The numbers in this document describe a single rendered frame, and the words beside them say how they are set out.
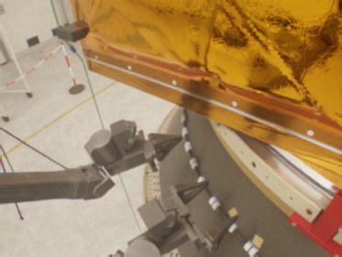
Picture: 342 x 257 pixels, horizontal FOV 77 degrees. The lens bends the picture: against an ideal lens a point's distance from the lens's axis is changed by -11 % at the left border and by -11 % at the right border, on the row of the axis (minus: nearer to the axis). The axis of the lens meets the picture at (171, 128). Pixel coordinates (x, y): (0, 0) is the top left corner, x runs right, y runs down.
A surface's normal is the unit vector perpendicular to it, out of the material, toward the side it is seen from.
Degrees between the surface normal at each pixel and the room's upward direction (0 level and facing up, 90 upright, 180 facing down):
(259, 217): 62
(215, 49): 90
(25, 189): 85
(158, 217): 10
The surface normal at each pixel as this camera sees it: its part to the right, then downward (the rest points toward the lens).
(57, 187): 0.64, 0.37
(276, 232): -0.76, 0.01
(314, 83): -0.62, 0.54
